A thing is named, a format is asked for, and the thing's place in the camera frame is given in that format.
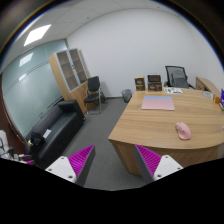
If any black leather sofa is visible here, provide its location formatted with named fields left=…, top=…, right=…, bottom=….
left=25, top=99, right=86, bottom=169

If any pink computer mouse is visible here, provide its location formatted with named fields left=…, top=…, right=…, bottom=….
left=175, top=121, right=193, bottom=141

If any grey bag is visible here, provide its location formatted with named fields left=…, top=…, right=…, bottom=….
left=121, top=88, right=134, bottom=104

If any dark brown open box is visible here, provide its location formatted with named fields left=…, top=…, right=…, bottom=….
left=147, top=74, right=163, bottom=84

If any small brown cardboard box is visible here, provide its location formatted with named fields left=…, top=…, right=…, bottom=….
left=134, top=76, right=146, bottom=92

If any wooden side desk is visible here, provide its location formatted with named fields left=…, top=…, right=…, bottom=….
left=195, top=76, right=222, bottom=99

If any white printed paper sheet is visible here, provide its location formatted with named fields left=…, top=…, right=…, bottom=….
left=163, top=87, right=184, bottom=95

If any pink and blue mouse pad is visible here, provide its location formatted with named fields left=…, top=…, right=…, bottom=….
left=140, top=95, right=176, bottom=112

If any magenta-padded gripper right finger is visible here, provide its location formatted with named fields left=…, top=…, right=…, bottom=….
left=134, top=143, right=184, bottom=185

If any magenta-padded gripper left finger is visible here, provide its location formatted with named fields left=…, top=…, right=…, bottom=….
left=44, top=144, right=97, bottom=188

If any round white patterned disc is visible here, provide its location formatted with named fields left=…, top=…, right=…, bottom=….
left=202, top=90, right=214, bottom=100

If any wooden glass-door shelf cabinet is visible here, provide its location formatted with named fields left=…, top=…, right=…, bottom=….
left=48, top=48, right=92, bottom=115

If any black metal-legged visitor chair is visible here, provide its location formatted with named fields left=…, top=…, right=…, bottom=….
left=83, top=75, right=103, bottom=115

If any rectangular ceiling light panel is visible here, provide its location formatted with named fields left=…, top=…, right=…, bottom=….
left=23, top=23, right=52, bottom=47

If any black bag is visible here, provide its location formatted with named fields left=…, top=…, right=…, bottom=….
left=28, top=131, right=45, bottom=149

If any purple standing sign card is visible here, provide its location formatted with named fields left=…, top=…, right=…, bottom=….
left=219, top=88, right=224, bottom=109

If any wide brown printed box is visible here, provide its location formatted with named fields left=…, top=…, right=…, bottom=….
left=147, top=81, right=163, bottom=93

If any black mesh office chair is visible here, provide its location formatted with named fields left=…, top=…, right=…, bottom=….
left=163, top=65, right=196, bottom=90

